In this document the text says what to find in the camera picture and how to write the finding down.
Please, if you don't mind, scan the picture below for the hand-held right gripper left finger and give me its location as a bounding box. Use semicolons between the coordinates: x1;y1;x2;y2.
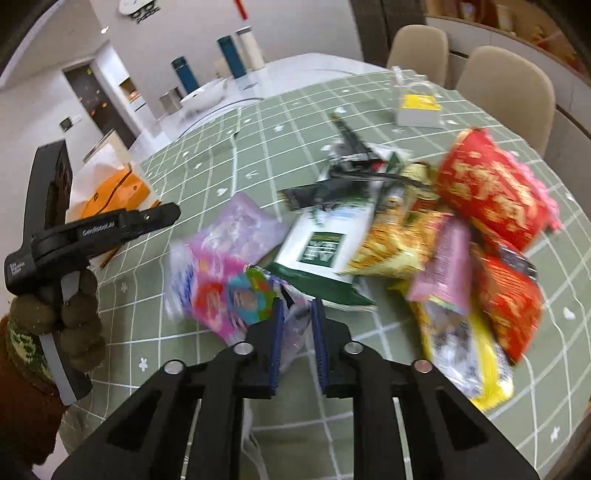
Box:
52;298;285;480

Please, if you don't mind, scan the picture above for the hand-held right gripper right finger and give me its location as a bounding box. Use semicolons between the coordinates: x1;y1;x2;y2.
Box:
310;298;540;480

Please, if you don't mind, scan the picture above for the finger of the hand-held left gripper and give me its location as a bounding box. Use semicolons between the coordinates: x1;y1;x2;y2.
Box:
113;202;182;243

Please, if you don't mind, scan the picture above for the colourful clear plastic snack packet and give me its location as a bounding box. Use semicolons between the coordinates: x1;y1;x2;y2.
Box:
167;249;319;374

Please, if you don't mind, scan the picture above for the yellow noodle snack packet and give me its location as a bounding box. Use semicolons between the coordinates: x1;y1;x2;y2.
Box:
346;164;451;280

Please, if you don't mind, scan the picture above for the person's left hand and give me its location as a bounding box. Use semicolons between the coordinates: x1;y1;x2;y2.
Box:
10;270;107;374

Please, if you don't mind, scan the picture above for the green checked tablecloth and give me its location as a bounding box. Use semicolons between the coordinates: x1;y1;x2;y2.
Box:
60;69;591;467

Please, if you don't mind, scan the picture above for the purple translucent snack packet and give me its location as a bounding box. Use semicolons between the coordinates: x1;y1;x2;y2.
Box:
185;193;289;273

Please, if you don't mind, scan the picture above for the white packet with green label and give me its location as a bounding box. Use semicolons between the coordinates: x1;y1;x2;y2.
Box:
268;203;377;308

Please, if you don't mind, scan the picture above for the steel cup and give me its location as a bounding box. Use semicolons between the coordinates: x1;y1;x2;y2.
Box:
159;87;183;113

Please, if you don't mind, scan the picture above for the dark door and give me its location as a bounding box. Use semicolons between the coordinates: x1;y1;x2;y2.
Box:
62;60;139;148

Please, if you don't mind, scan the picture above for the white bowl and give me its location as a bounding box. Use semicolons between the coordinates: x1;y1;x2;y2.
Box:
179;78;228;109

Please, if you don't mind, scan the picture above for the dark blue thermos bottle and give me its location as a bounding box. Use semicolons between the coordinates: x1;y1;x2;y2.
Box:
171;56;200;93

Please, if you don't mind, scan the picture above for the pink snack wrapper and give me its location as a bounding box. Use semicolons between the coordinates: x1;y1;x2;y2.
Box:
409;217;474;315

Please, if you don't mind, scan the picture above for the black snack packet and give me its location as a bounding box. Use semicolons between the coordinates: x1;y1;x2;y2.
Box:
279;173;384;210

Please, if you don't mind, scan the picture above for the yellow grey snack wrapper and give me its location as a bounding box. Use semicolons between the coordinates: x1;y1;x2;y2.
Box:
406;281;515;411

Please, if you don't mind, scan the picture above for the teal thermos bottle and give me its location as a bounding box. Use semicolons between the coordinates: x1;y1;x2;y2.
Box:
217;36;245;79

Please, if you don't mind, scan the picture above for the small red snack packet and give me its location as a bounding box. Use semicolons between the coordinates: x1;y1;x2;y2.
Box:
471;231;546;365

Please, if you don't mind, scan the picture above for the white thermos bottle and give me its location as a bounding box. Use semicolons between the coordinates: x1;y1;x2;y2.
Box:
235;27;265;70

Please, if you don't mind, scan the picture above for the dark striped snack packet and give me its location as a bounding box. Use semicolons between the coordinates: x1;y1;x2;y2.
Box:
329;113;389;174

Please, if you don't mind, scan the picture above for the large red snack packet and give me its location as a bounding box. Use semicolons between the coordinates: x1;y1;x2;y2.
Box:
436;128;552;252

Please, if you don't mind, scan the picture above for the white box with yellow top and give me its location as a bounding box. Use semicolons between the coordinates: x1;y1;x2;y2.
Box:
394;93;444;128

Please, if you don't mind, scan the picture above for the clear plastic bag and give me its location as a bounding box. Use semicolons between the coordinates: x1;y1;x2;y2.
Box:
390;66;437;97

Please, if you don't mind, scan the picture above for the panda wall clock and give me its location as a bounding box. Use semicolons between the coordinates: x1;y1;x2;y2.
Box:
117;0;160;24

